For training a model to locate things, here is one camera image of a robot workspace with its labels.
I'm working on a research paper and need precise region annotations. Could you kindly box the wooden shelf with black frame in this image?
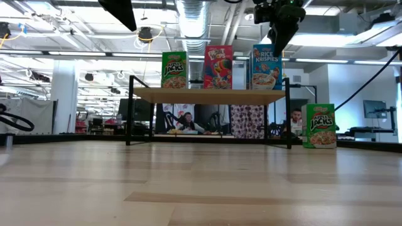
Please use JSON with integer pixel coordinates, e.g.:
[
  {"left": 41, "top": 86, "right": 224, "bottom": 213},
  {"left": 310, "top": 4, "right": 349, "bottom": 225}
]
[{"left": 125, "top": 75, "right": 293, "bottom": 150}]

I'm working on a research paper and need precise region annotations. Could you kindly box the silver ventilation duct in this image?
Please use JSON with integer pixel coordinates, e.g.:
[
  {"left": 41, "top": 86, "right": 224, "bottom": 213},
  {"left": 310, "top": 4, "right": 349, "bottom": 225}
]
[{"left": 175, "top": 0, "right": 210, "bottom": 53}]

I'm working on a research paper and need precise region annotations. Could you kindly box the grey wall monitor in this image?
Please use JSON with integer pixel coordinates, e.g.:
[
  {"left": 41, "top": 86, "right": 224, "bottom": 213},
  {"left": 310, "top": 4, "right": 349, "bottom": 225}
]
[{"left": 363, "top": 100, "right": 388, "bottom": 119}]

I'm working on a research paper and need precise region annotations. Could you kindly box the purple dotted panel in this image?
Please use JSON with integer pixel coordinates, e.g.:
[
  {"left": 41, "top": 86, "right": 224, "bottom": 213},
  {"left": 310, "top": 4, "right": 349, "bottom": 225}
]
[{"left": 231, "top": 105, "right": 265, "bottom": 139}]

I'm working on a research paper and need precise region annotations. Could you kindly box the colourful patterned panel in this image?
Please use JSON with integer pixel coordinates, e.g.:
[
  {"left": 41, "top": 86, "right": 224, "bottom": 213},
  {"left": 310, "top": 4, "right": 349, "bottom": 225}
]
[{"left": 163, "top": 103, "right": 195, "bottom": 132}]

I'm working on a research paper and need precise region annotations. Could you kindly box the black computer monitor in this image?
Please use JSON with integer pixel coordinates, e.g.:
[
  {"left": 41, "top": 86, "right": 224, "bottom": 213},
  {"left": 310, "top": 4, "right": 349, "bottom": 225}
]
[{"left": 118, "top": 99, "right": 152, "bottom": 123}]

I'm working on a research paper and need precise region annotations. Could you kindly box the grey fabric partition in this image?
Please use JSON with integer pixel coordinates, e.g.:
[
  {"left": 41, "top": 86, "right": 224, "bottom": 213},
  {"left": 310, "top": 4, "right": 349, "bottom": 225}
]
[{"left": 0, "top": 99, "right": 58, "bottom": 135}]

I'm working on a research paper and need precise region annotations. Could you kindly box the black background stand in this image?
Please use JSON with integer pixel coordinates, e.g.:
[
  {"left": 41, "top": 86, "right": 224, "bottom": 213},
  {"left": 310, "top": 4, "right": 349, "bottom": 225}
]
[{"left": 290, "top": 83, "right": 318, "bottom": 105}]

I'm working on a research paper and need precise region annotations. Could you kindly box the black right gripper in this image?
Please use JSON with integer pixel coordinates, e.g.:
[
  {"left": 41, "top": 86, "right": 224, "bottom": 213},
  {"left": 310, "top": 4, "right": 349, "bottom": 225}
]
[{"left": 267, "top": 0, "right": 307, "bottom": 58}]

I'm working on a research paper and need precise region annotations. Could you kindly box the black looped cable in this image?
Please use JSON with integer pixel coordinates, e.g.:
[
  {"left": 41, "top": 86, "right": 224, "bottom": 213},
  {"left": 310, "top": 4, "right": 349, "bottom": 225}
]
[{"left": 0, "top": 112, "right": 35, "bottom": 132}]

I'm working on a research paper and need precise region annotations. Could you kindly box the green Apple Jacks cereal box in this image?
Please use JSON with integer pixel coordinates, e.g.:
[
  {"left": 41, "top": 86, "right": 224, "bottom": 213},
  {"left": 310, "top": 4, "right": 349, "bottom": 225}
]
[
  {"left": 161, "top": 51, "right": 188, "bottom": 90},
  {"left": 301, "top": 103, "right": 337, "bottom": 149}
]

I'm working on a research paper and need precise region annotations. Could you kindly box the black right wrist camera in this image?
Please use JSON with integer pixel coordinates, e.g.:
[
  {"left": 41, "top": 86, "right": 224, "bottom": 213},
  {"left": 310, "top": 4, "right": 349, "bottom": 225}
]
[{"left": 253, "top": 3, "right": 274, "bottom": 24}]

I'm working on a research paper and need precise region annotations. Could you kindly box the grey background desk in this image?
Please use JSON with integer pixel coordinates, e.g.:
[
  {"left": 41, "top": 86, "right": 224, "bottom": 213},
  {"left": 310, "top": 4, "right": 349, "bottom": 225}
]
[{"left": 347, "top": 126, "right": 396, "bottom": 141}]

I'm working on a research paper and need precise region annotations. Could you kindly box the white cylindrical column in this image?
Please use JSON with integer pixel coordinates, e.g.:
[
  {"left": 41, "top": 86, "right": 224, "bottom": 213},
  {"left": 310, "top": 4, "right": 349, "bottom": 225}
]
[{"left": 50, "top": 59, "right": 79, "bottom": 135}]

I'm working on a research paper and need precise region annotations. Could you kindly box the person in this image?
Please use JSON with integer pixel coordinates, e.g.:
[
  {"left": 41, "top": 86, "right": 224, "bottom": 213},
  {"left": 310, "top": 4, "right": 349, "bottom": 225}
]
[
  {"left": 289, "top": 108, "right": 303, "bottom": 136},
  {"left": 175, "top": 112, "right": 207, "bottom": 135}
]

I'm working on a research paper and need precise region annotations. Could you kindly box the red Froot Loops cereal box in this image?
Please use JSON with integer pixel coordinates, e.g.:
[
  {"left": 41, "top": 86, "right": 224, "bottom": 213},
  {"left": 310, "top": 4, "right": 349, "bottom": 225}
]
[{"left": 203, "top": 45, "right": 234, "bottom": 90}]

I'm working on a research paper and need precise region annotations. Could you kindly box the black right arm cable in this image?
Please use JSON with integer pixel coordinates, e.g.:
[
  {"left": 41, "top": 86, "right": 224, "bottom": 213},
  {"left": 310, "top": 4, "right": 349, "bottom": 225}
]
[{"left": 334, "top": 50, "right": 402, "bottom": 111}]

